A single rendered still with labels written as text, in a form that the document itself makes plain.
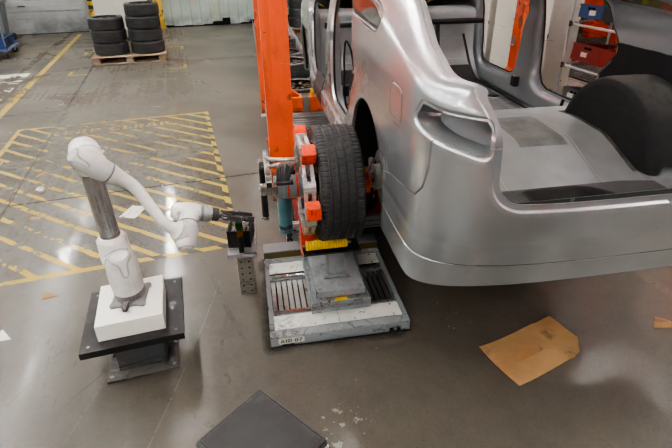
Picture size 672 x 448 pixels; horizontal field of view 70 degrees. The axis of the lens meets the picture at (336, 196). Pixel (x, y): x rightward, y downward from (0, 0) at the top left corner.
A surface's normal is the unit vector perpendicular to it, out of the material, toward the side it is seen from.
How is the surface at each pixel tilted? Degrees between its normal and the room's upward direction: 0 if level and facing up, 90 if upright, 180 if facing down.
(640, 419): 0
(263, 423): 0
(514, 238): 103
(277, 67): 90
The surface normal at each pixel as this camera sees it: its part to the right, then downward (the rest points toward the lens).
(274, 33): 0.18, 0.45
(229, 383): -0.01, -0.89
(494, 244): -0.05, 0.69
